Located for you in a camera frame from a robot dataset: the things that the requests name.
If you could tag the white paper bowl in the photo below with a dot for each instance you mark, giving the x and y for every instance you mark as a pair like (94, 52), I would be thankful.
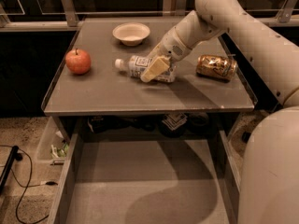
(131, 33)

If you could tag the open grey top drawer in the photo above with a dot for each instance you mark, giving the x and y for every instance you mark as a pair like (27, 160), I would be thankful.
(122, 178)

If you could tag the gold crushed can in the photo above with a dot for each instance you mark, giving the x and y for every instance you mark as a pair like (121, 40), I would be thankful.
(217, 67)

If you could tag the clutter inside cabinet shelf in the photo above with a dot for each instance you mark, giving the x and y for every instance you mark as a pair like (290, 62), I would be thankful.
(169, 125)

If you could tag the black bar on floor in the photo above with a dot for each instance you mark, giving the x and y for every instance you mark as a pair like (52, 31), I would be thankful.
(11, 158)

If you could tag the metal railing frame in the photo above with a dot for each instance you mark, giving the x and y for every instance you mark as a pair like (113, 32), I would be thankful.
(63, 15)

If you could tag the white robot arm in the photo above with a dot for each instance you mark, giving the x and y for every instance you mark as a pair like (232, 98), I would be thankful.
(269, 188)

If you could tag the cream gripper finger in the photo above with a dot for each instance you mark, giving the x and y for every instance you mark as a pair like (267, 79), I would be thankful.
(159, 65)

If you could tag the clear plastic bottle blue label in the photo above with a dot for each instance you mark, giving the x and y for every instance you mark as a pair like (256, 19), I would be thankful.
(136, 65)

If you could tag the red apple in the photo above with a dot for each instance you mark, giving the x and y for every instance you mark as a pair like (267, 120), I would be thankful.
(78, 61)

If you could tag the clear plastic storage bin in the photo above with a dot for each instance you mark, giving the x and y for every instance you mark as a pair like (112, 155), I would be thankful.
(52, 147)

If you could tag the grey cabinet top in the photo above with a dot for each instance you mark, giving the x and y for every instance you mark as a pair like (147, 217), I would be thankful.
(104, 90)

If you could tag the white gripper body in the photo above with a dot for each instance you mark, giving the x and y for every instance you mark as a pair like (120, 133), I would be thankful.
(169, 48)

